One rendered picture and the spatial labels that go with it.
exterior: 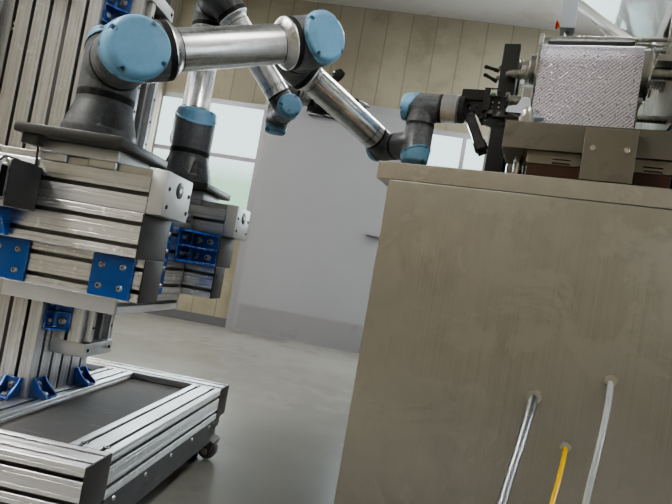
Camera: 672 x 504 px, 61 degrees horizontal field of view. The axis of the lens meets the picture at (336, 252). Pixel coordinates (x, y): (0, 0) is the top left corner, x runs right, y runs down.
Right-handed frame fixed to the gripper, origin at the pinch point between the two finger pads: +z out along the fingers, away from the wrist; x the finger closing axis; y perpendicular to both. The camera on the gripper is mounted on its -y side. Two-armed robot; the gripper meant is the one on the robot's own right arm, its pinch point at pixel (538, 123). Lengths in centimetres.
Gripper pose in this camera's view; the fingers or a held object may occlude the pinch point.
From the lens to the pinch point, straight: 156.1
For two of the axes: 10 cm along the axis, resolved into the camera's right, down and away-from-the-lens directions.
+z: 9.3, 1.5, -3.4
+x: 3.3, 1.0, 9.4
